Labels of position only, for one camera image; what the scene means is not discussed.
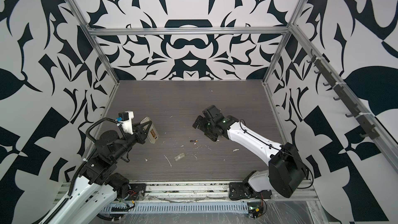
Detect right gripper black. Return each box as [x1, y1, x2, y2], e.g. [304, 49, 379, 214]
[192, 114, 218, 141]

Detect remote battery cover beige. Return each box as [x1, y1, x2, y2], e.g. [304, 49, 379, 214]
[174, 153, 186, 162]

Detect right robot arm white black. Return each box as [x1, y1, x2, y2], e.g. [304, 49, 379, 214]
[192, 105, 309, 201]

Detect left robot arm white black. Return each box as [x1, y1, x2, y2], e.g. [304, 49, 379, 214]
[41, 118, 155, 224]

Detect small circuit board right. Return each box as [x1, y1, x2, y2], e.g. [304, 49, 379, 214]
[248, 204, 264, 219]

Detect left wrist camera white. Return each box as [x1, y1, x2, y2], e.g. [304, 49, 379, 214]
[116, 111, 134, 134]

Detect black corrugated left cable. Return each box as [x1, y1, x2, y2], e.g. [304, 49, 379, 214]
[85, 117, 120, 144]

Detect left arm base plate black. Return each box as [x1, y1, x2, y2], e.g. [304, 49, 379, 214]
[123, 183, 147, 201]

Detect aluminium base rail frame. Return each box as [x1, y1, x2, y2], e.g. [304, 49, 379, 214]
[52, 180, 319, 206]

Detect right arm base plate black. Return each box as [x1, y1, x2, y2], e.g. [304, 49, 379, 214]
[229, 183, 272, 201]

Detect white slotted cable duct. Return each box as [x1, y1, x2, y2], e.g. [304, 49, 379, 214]
[100, 202, 248, 214]

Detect horizontal aluminium frame bar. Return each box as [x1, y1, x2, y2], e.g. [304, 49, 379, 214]
[88, 27, 288, 36]

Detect grey wall hook rack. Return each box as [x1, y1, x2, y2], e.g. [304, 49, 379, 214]
[308, 51, 380, 140]

